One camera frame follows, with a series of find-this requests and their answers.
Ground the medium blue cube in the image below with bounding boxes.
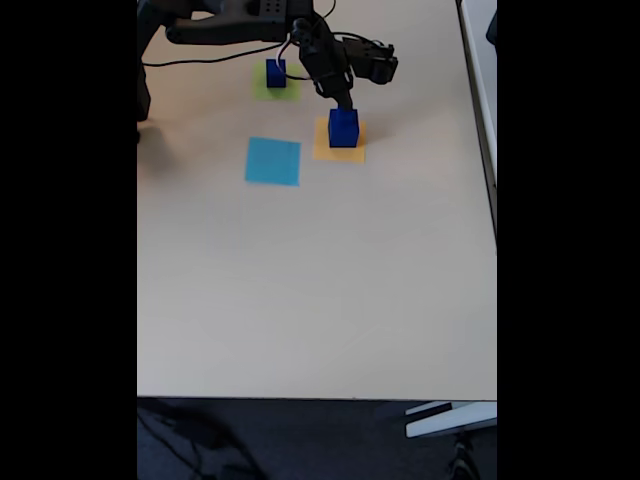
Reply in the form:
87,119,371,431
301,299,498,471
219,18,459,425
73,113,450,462
265,58,288,90

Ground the green paper square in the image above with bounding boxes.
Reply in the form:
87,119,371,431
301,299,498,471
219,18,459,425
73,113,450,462
251,61,307,104

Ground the orange paper square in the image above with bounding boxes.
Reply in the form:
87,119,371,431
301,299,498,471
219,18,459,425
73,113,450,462
312,117,367,165

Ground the light blue paper square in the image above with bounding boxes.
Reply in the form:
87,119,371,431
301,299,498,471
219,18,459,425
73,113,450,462
243,136,302,188

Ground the large blue cube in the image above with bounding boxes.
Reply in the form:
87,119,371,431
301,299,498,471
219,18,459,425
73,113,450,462
328,108,360,150

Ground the white neighbouring table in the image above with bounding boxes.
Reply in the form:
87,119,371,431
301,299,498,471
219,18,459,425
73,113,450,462
454,0,498,256

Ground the white table foot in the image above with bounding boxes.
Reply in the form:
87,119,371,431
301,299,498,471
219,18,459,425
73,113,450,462
404,401,498,440

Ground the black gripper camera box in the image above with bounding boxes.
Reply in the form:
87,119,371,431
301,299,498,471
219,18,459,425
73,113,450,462
343,36,400,86

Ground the black camera cable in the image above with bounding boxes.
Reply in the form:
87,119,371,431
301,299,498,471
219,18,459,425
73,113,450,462
142,0,397,84

